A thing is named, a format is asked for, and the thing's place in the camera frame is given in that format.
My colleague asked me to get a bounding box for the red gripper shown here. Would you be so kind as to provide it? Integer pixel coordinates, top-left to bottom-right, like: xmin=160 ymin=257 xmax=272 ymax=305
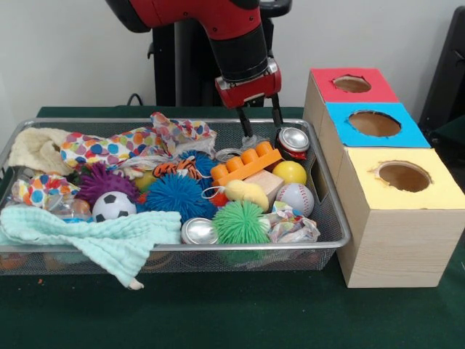
xmin=214 ymin=68 xmax=284 ymax=138

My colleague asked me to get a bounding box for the small clear plastic bottle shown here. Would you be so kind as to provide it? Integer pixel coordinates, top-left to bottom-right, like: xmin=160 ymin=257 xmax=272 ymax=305
xmin=241 ymin=133 xmax=270 ymax=150

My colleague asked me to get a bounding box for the silver can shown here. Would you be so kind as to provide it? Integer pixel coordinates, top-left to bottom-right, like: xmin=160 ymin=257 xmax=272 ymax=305
xmin=215 ymin=147 xmax=243 ymax=163

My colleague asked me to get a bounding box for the shallow clear mesh bin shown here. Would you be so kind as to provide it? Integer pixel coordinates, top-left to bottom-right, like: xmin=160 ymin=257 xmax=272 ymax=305
xmin=0 ymin=116 xmax=352 ymax=276

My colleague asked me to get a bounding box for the wooden box with three holes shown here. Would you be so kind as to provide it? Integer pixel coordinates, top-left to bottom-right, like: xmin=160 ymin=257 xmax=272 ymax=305
xmin=302 ymin=67 xmax=465 ymax=289

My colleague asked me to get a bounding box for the orange toy brick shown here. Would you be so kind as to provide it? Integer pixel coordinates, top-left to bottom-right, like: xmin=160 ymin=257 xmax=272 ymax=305
xmin=210 ymin=141 xmax=283 ymax=186

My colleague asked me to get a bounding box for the yellow ball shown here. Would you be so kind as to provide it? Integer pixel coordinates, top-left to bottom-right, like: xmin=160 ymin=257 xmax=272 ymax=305
xmin=272 ymin=160 xmax=308 ymax=185

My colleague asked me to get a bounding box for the white baseball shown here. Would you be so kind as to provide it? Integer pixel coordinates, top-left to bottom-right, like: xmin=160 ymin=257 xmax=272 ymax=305
xmin=275 ymin=182 xmax=315 ymax=217

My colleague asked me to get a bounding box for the green spiky ball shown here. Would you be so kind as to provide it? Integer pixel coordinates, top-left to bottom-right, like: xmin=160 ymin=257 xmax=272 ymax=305
xmin=211 ymin=199 xmax=272 ymax=245

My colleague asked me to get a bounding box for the blue spiky ball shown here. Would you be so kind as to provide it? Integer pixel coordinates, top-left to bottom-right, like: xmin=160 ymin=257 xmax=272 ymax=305
xmin=145 ymin=173 xmax=215 ymax=221

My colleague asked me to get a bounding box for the polka dot cloth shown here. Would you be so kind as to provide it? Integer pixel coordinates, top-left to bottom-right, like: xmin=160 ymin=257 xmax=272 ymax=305
xmin=60 ymin=111 xmax=218 ymax=170

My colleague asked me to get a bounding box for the purple spiky ball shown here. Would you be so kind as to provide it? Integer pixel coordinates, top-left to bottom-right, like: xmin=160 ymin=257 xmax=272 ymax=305
xmin=76 ymin=162 xmax=141 ymax=206

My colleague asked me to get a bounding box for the black and white soccer ball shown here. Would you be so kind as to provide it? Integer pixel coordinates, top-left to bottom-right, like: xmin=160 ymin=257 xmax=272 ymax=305
xmin=92 ymin=190 xmax=138 ymax=223

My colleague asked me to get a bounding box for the black chair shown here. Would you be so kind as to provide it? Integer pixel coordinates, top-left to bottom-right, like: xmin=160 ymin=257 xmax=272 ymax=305
xmin=418 ymin=5 xmax=465 ymax=127

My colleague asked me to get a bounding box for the dark green side tablecloth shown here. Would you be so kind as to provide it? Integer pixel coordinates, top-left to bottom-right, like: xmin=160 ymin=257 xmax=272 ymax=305
xmin=432 ymin=116 xmax=465 ymax=147

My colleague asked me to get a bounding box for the mint green cloth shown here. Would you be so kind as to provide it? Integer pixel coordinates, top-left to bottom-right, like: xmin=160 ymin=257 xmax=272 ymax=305
xmin=0 ymin=206 xmax=182 ymax=291

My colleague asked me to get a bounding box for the crushed clear plastic bottle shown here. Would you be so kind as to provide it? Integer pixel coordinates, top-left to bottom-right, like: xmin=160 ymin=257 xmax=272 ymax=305
xmin=45 ymin=196 xmax=92 ymax=223

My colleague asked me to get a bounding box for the cream knitted cloth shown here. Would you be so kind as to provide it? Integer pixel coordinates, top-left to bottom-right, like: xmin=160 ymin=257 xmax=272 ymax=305
xmin=7 ymin=127 xmax=74 ymax=177

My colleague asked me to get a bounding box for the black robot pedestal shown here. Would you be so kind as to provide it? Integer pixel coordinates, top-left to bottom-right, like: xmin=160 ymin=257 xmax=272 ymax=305
xmin=147 ymin=0 xmax=294 ymax=108

